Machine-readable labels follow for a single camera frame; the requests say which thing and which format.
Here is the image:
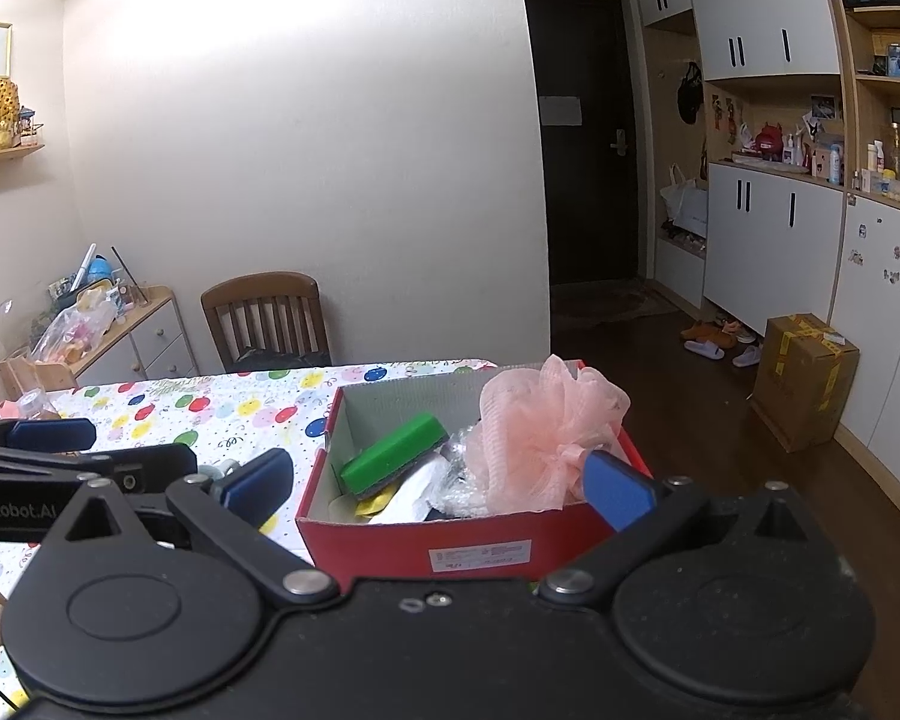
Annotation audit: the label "clear plastic bag of snacks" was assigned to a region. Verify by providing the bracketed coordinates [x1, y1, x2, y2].
[30, 302, 115, 366]

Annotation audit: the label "white cabinets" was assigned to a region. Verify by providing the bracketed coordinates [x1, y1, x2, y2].
[633, 0, 842, 84]
[700, 160, 900, 470]

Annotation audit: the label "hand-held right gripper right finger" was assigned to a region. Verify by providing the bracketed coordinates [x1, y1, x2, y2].
[525, 450, 833, 612]

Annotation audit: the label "dark chair cushion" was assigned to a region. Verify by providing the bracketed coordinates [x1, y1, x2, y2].
[228, 345, 332, 375]

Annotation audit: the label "row of toiletry bottles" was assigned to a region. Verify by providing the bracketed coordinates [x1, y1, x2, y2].
[783, 112, 900, 203]

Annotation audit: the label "green sponge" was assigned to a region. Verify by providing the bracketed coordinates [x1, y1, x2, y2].
[339, 412, 452, 500]

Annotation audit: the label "door mat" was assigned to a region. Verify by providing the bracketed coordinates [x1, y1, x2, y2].
[550, 285, 680, 324]

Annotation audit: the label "amber liquid bottle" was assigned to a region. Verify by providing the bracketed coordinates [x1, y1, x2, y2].
[16, 388, 63, 422]

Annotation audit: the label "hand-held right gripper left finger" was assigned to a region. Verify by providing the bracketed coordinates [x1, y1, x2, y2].
[41, 448, 344, 614]

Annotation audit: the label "dark entrance door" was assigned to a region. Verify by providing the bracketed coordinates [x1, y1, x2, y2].
[523, 0, 650, 288]

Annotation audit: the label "white upper cabinets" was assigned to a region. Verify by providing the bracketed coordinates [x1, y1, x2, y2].
[633, 0, 842, 84]

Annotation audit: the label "white shopping bag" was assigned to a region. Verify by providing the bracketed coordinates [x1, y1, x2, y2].
[659, 163, 710, 242]

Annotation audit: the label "white lower cabinets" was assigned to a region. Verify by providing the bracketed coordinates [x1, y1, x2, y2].
[700, 160, 900, 470]

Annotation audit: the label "clear bubble wrap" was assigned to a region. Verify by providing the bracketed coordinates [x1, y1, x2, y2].
[436, 426, 497, 520]

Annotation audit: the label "white foam sheet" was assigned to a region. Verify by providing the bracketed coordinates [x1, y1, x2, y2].
[366, 457, 452, 525]

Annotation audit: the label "pink mesh bath pouf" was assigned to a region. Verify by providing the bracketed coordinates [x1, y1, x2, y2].
[467, 355, 633, 520]

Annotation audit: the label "red cardboard box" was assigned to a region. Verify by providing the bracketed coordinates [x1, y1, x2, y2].
[295, 360, 655, 584]

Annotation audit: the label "wooden open shelf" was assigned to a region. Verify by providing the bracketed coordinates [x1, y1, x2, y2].
[825, 0, 900, 190]

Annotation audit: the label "wooden side cabinet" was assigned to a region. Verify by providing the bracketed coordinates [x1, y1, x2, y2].
[0, 285, 200, 392]

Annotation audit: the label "wooden chair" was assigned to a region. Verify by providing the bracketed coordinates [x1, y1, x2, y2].
[200, 271, 333, 375]

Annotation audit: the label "reed diffuser jar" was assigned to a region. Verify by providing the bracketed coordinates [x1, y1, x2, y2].
[111, 245, 152, 309]

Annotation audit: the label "glass dome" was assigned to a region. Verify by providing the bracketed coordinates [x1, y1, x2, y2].
[0, 298, 36, 362]

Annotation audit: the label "black hanging bag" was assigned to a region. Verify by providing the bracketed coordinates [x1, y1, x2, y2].
[676, 61, 705, 127]

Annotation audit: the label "brown cardboard box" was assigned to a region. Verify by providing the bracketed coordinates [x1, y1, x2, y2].
[751, 313, 862, 454]

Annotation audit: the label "white paper sheet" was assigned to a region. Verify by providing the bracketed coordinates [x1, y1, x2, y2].
[538, 95, 583, 128]

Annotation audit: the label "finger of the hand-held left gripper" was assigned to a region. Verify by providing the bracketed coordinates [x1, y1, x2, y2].
[0, 415, 98, 452]
[67, 441, 199, 496]

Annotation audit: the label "brown slippers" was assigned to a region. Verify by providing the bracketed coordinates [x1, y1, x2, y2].
[680, 320, 740, 347]

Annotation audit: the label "balloon printed tablecloth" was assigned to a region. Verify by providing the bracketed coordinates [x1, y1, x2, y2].
[0, 358, 500, 720]

